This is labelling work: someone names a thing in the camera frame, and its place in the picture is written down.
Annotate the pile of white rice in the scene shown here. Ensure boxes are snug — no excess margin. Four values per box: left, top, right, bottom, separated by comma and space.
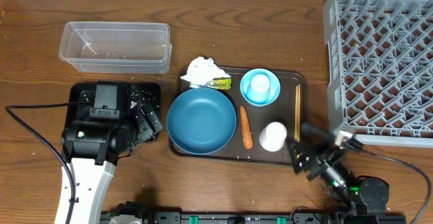
70, 83, 160, 116

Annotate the light blue cup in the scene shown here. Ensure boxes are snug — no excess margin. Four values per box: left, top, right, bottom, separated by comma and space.
246, 74, 271, 104

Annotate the orange carrot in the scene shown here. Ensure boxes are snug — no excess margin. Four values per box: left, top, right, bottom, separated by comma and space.
240, 105, 254, 150

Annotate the wooden chopstick outer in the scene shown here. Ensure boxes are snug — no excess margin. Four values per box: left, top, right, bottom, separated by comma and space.
296, 85, 301, 142

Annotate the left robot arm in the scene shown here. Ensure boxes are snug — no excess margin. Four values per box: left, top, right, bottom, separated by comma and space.
55, 81, 163, 223

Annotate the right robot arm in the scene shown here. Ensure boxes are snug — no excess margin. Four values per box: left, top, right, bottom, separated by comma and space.
288, 123, 390, 223

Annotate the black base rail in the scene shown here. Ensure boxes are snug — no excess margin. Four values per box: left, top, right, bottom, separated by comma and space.
101, 202, 407, 224

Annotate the crumpled white tissue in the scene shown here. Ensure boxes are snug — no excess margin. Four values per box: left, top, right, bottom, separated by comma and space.
180, 57, 231, 85

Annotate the wooden chopstick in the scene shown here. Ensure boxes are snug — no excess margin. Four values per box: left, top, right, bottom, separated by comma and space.
294, 85, 300, 142
296, 85, 301, 142

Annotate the yellow green wrapper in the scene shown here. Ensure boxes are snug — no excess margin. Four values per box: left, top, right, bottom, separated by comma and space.
189, 78, 232, 90

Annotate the clear plastic bin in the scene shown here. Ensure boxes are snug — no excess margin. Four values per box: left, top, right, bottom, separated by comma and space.
58, 22, 172, 74

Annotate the black rectangular tray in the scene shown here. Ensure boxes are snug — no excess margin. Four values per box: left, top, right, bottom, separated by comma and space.
64, 83, 164, 145

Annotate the dark blue bowl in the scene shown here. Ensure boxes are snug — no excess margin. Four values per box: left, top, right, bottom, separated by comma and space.
166, 88, 237, 155

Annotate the light blue small bowl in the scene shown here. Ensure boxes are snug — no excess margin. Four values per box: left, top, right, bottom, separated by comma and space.
240, 68, 281, 107

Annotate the grey dishwasher rack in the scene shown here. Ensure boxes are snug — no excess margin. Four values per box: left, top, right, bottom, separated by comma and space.
323, 0, 432, 148

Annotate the pale pink cup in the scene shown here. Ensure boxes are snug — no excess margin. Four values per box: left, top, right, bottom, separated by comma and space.
259, 122, 288, 152

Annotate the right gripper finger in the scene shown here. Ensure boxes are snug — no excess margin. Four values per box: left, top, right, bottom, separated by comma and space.
286, 138, 316, 174
300, 122, 336, 143

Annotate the wooden chopstick inner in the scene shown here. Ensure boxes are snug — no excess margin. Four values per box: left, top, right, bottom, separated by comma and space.
294, 85, 300, 142

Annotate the dark brown serving tray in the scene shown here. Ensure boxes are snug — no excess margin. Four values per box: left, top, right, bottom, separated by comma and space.
168, 67, 308, 166

